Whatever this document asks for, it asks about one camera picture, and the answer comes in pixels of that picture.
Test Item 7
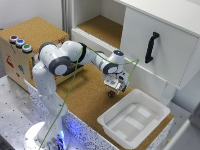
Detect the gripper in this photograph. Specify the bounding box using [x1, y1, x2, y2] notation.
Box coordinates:
[103, 70, 130, 93]

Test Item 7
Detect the purple block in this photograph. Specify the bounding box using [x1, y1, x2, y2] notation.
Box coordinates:
[107, 90, 116, 99]

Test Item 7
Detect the white plastic box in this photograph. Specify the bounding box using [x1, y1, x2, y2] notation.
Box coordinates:
[96, 88, 171, 150]

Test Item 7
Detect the white cabinet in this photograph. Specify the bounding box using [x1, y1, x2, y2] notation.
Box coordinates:
[69, 0, 200, 107]

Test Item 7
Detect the white sliding door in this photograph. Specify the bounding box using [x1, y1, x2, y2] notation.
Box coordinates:
[119, 6, 200, 90]

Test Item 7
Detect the green button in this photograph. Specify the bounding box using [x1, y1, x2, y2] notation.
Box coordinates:
[21, 43, 34, 54]

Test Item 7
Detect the blue button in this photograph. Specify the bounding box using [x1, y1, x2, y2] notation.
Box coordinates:
[15, 38, 26, 49]

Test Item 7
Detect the red button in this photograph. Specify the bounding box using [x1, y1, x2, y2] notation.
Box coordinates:
[9, 34, 19, 45]

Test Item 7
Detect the green cable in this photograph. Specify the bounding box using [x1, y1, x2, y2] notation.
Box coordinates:
[37, 45, 140, 150]

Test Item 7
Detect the black door handle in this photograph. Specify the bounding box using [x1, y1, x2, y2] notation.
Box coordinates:
[144, 31, 160, 64]

